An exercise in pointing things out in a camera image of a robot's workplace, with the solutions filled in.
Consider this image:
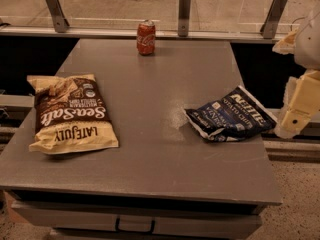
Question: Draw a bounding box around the right metal railing bracket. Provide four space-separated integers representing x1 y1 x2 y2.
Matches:
260 0 288 39

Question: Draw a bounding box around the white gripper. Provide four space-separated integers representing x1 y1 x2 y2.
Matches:
272 4 320 139

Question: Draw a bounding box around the blue kettle chip bag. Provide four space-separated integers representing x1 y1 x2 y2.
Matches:
184 86 277 142

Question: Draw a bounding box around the left metal railing bracket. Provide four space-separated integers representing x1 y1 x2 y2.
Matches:
45 0 69 33

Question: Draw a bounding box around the red coke can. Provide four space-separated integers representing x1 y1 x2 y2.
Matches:
136 20 156 55

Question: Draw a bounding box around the glass railing panel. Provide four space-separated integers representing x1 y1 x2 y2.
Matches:
0 0 320 33

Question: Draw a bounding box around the brown sea salt chip bag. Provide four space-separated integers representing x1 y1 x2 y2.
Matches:
27 74 119 155

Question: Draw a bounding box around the grey drawer front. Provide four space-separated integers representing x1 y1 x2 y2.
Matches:
11 201 262 240

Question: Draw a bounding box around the black drawer handle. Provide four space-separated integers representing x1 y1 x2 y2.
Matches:
115 217 156 234

